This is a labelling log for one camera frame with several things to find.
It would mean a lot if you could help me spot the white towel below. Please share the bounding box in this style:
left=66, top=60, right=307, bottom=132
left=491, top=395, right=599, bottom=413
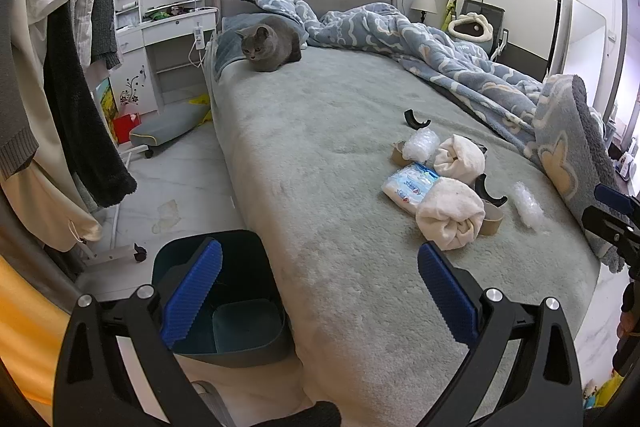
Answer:
left=416, top=178, right=486, bottom=251
left=434, top=134, right=486, bottom=184

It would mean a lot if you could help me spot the blue white wet-wipes pack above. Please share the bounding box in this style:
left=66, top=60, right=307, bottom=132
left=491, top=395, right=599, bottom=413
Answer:
left=382, top=162, right=439, bottom=216

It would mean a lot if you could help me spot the black curved plastic clip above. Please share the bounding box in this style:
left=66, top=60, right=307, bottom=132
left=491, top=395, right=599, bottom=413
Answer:
left=404, top=109, right=431, bottom=130

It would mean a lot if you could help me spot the cardboard tape roll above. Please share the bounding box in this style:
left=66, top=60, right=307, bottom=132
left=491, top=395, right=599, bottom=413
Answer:
left=480, top=200, right=504, bottom=236
left=390, top=141, right=411, bottom=168

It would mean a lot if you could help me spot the clear bubble wrap piece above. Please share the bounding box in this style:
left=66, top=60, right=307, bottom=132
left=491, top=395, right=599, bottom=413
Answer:
left=402, top=128, right=442, bottom=164

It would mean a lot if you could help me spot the dark teal trash bin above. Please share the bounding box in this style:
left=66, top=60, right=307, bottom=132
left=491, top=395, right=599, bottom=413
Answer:
left=152, top=230, right=293, bottom=369

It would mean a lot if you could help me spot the blue cloud-pattern blanket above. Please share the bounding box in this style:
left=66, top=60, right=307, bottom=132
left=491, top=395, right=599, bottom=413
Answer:
left=237, top=0, right=624, bottom=273

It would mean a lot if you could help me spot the cream hanging garment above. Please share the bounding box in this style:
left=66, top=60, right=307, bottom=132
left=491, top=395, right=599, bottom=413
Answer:
left=2, top=0, right=102, bottom=251

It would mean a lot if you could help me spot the white cat bed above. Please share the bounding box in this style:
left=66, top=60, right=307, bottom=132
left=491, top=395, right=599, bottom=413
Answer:
left=447, top=12, right=494, bottom=43

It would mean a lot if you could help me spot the grey knit hanging sweater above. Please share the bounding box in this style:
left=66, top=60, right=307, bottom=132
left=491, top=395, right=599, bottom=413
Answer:
left=0, top=0, right=39, bottom=180

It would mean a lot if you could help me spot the red box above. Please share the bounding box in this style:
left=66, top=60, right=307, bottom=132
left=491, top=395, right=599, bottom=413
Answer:
left=113, top=113, right=141, bottom=144

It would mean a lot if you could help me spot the grey bed with headboard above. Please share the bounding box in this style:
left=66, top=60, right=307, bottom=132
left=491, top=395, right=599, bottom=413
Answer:
left=205, top=0, right=599, bottom=426

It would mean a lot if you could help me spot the bedside table lamp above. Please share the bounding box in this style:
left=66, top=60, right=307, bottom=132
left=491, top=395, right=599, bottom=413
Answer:
left=410, top=0, right=437, bottom=24

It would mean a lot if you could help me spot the yellow painting canvas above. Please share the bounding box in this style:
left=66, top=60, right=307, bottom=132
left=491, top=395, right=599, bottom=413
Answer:
left=93, top=78, right=118, bottom=145

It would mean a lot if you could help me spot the yellow plastic bag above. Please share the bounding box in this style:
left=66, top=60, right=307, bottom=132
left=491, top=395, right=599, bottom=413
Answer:
left=189, top=94, right=213, bottom=126

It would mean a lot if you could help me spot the dark grey hanging vest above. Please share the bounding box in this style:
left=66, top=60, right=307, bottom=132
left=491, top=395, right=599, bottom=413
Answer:
left=91, top=0, right=120, bottom=70

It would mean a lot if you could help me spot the white vanity desk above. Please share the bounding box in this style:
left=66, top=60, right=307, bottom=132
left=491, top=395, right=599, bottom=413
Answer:
left=111, top=0, right=217, bottom=115

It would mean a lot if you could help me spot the white power strip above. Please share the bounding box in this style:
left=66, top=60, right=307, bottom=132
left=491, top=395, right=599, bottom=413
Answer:
left=193, top=24, right=206, bottom=51

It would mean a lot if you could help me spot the grey cat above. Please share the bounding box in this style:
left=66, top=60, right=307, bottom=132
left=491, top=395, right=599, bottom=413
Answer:
left=236, top=16, right=302, bottom=72

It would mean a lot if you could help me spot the white clothes rack frame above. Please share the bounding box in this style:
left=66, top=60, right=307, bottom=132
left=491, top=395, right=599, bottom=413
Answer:
left=74, top=141, right=149, bottom=266

